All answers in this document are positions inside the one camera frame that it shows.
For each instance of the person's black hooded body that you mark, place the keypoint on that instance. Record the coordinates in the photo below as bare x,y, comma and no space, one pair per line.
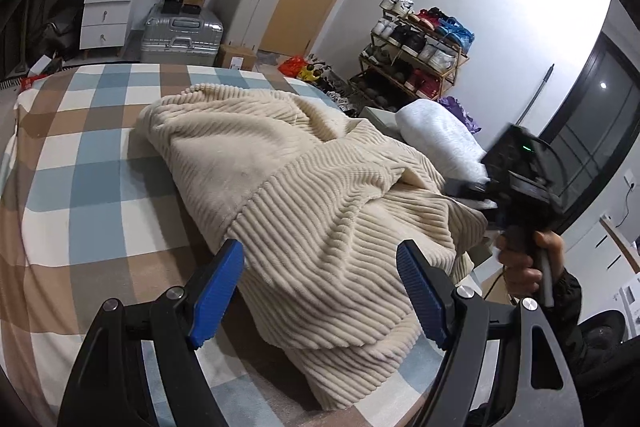
600,347

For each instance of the white drawer desk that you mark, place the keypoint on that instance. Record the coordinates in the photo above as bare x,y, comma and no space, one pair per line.
105,2

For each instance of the small brown box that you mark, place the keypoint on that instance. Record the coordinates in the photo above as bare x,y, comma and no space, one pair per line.
195,0

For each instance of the red packet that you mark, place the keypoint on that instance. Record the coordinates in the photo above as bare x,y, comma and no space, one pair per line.
35,82

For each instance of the wooden shoe rack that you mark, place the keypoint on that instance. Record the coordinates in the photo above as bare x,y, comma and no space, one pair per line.
415,52

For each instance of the dark glass window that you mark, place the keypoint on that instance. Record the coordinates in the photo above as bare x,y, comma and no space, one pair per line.
600,117

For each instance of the person's right hand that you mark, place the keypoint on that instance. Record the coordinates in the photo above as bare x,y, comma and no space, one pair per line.
522,277

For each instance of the light grey pillow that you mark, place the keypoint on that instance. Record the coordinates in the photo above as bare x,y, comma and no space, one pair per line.
440,137

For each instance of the brown cardboard box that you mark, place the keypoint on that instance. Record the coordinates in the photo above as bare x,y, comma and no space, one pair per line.
236,57

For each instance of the long grey pole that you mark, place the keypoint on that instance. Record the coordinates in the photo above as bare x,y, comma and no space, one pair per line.
537,94

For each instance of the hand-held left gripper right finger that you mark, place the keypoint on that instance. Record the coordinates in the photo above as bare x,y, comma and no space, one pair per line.
422,292

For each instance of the person's right forearm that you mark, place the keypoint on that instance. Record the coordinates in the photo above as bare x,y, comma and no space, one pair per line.
567,302

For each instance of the white wall socket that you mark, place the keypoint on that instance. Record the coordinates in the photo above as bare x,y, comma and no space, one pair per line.
634,184

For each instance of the blue brown checked bed sheet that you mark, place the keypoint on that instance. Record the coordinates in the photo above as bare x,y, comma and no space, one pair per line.
75,187

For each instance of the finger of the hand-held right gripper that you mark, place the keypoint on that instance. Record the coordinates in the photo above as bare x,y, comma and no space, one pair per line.
465,189

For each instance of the wooden counter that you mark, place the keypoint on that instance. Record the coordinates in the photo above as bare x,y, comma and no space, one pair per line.
622,244

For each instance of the purple bag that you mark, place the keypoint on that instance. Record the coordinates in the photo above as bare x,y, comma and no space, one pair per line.
462,114

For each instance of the beige upright suitcase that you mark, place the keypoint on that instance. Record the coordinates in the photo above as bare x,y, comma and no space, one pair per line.
250,7

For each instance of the pile of loose shoes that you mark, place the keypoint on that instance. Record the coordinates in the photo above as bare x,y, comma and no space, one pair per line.
332,87

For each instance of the silver aluminium suitcase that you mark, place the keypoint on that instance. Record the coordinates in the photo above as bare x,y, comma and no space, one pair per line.
180,37

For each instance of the small black box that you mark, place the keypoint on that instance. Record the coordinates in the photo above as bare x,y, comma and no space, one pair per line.
171,5

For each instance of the red and yellow bags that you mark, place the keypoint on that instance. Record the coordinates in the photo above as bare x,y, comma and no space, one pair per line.
297,68

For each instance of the cream ribbed fleece garment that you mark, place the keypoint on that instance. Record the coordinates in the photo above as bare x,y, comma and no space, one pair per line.
310,217

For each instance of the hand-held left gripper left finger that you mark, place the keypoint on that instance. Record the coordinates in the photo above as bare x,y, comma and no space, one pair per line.
220,292

